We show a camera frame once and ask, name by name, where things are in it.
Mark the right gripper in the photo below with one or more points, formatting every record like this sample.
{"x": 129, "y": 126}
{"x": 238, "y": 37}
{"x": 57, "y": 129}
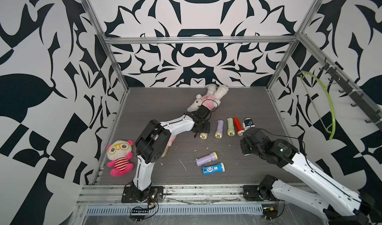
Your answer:
{"x": 242, "y": 144}

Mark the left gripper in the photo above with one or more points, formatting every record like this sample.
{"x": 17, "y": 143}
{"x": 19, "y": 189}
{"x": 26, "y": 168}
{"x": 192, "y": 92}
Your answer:
{"x": 207, "y": 128}

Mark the purple flashlight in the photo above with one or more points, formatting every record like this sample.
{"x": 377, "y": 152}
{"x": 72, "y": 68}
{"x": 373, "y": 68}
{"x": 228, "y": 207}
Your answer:
{"x": 204, "y": 135}
{"x": 219, "y": 129}

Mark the green flashlight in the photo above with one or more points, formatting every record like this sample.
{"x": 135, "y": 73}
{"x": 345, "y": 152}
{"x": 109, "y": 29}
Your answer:
{"x": 230, "y": 127}

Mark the purple flashlight sideways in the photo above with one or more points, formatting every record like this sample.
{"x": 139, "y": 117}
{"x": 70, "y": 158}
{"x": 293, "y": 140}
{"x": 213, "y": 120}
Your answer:
{"x": 207, "y": 159}

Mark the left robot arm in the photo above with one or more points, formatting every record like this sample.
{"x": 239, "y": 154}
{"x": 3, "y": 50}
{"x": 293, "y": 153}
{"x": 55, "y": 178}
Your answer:
{"x": 154, "y": 139}

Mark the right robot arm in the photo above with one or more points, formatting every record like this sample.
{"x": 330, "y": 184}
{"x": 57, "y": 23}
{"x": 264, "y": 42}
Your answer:
{"x": 333, "y": 202}

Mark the blue flashlight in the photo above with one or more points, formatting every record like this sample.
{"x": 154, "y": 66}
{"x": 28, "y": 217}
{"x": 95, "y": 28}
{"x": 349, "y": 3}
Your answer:
{"x": 218, "y": 168}

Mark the white teddy bear pink shirt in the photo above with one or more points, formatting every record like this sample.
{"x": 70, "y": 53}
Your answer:
{"x": 211, "y": 100}

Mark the pink striped plush pig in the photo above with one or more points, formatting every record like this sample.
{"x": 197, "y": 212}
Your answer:
{"x": 171, "y": 140}

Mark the panda plush pink striped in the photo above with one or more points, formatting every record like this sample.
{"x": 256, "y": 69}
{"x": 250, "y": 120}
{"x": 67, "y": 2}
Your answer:
{"x": 119, "y": 153}

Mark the black hook rack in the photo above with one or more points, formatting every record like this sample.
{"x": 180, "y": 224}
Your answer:
{"x": 348, "y": 87}

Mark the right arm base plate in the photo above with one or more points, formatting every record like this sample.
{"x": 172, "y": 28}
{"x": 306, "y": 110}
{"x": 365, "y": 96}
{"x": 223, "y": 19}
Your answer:
{"x": 255, "y": 193}

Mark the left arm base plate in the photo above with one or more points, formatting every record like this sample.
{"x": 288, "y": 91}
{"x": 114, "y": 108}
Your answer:
{"x": 131, "y": 194}

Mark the green hoop on wall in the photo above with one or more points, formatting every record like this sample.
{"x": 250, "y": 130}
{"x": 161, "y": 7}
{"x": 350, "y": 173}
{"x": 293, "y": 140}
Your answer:
{"x": 331, "y": 128}

